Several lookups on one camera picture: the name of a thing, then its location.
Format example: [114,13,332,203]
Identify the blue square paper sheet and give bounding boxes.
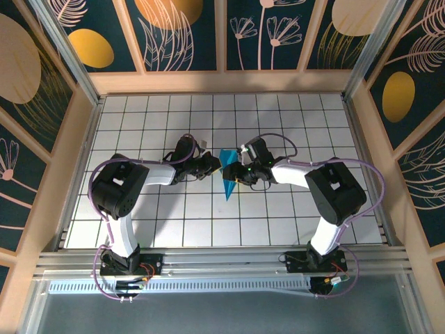
[219,148,243,202]

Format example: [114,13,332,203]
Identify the aluminium mounting rail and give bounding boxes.
[33,245,414,280]

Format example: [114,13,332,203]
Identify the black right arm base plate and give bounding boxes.
[284,250,348,275]

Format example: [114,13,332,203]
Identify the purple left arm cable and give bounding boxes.
[88,133,202,302]

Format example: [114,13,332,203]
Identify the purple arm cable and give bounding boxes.
[88,133,202,302]
[257,133,387,300]

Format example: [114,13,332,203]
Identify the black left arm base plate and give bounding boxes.
[99,253,164,278]

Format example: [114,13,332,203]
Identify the aluminium table side rail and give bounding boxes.
[342,95,399,248]
[55,95,107,253]

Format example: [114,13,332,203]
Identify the orange left base wires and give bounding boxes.
[138,262,156,281]

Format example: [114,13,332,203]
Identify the orange base wires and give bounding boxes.
[330,260,348,279]
[138,262,156,281]

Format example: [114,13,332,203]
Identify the white slotted cable duct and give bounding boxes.
[48,280,314,295]

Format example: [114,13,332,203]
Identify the orange right base wires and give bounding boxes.
[330,260,348,279]

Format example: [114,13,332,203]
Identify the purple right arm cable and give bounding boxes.
[257,133,387,300]

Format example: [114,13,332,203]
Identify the aluminium frame post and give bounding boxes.
[29,0,105,105]
[342,0,406,102]

